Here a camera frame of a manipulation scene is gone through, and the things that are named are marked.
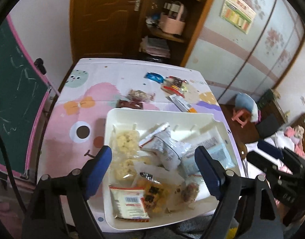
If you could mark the green chalkboard pink frame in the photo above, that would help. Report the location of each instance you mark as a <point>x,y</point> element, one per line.
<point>23,93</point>

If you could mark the pile of colourful candies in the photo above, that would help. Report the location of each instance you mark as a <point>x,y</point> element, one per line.
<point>174,85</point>

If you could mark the cartoon patterned table mat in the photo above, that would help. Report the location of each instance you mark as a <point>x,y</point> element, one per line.
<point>78,124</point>

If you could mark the stack of folded papers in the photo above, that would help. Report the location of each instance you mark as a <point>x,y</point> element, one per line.
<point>155,47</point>

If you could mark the wall calendar poster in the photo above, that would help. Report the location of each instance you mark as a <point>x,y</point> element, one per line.
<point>239,14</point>

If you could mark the round brown cake packet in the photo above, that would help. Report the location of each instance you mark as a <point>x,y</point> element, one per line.
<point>140,96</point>

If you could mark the orange fried snack bag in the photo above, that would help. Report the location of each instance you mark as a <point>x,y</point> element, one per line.
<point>157,192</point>

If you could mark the brown wooden door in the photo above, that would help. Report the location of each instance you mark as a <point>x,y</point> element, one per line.
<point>105,28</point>

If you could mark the white orange snack packet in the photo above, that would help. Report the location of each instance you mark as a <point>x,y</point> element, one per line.
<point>181,103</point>

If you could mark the clear yellow puff snack bag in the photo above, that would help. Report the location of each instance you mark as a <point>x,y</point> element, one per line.
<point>126,143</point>

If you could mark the pink plastic stool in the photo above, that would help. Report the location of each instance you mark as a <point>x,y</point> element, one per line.
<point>242,116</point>

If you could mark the white plastic storage bin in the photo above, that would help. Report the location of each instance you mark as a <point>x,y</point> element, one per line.
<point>176,210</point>

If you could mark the dark red snack bar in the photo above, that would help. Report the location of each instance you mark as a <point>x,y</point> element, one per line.
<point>129,104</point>

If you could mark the blue snack packet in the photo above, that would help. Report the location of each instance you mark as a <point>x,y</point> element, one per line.
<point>154,77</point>

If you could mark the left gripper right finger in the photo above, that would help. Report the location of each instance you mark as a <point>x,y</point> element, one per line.
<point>249,201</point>

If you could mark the white barcode snack packet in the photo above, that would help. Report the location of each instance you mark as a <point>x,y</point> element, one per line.
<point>128,204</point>

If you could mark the small brown pastry packet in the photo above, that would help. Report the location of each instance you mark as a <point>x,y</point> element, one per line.
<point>190,192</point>

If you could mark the white red snack bag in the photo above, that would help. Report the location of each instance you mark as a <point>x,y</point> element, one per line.
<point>161,143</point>

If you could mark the blue white cushion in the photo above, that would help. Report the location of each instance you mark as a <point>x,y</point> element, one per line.
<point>244,101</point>

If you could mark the pink blanket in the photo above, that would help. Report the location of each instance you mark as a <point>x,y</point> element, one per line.
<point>297,135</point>

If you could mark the wooden corner shelf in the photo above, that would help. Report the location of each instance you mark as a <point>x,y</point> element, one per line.
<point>182,45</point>

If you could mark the large white blue packet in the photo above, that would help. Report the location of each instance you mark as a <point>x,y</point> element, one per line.
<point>212,141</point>

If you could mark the black clip on chalkboard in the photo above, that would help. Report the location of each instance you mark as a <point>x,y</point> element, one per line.
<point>39,64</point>

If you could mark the pink basket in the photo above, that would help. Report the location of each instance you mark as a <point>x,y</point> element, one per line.
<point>172,19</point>

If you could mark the pastel sliding wardrobe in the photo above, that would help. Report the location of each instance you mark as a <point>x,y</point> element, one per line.
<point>232,61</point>

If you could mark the metal door handle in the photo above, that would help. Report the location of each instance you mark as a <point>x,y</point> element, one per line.
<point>136,4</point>

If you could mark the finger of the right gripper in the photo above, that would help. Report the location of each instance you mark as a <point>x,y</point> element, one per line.
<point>289,158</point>
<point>259,165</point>

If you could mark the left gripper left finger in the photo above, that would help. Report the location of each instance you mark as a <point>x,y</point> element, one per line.
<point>45,217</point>

